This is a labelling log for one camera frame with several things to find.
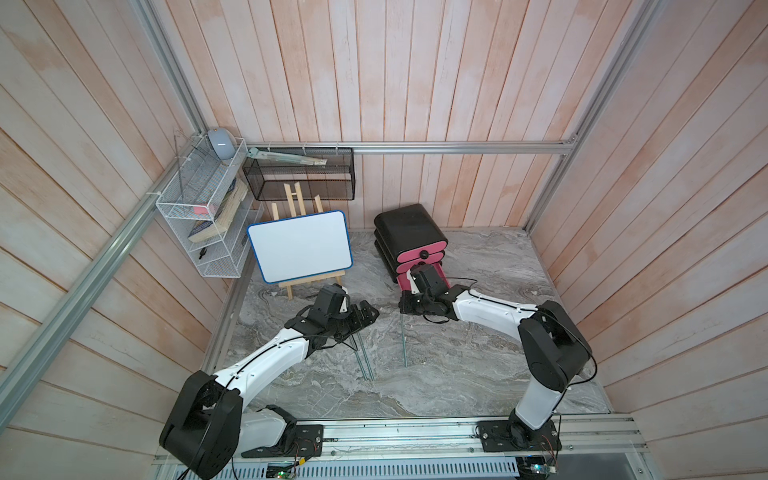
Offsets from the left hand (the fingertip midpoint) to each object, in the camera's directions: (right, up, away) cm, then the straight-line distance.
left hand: (368, 323), depth 84 cm
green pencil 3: (-1, -11, +4) cm, 12 cm away
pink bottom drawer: (+11, +15, +12) cm, 22 cm away
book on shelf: (-39, +28, -6) cm, 49 cm away
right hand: (+9, +5, +9) cm, 13 cm away
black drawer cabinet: (+12, +26, +14) cm, 32 cm away
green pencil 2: (-2, -13, +3) cm, 14 cm away
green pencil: (+11, -6, +7) cm, 14 cm away
